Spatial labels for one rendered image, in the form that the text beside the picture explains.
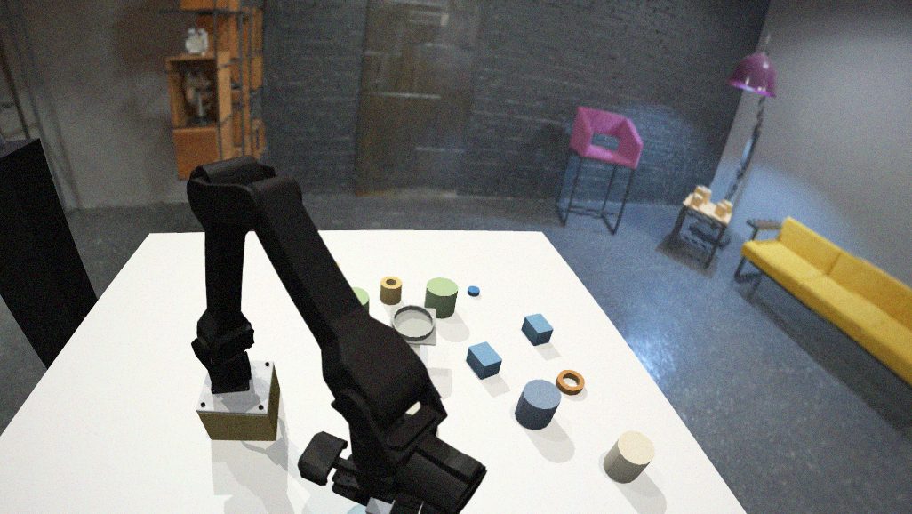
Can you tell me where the tan and brown ring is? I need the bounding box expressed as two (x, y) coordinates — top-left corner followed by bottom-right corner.
(556, 370), (585, 396)

